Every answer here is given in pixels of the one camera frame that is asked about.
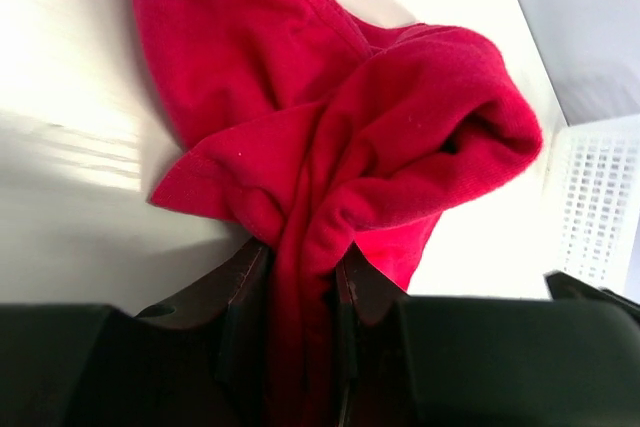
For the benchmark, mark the magenta t shirt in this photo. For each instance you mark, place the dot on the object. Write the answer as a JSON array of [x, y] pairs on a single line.
[[317, 131]]

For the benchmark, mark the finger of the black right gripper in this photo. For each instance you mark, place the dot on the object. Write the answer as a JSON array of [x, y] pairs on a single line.
[[562, 286]]

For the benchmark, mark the white plastic basket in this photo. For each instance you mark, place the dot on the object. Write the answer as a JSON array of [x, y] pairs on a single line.
[[591, 198]]

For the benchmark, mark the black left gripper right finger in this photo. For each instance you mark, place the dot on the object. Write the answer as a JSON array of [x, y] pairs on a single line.
[[453, 361]]

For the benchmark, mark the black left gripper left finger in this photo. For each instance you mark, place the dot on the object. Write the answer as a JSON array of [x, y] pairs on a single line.
[[193, 359]]

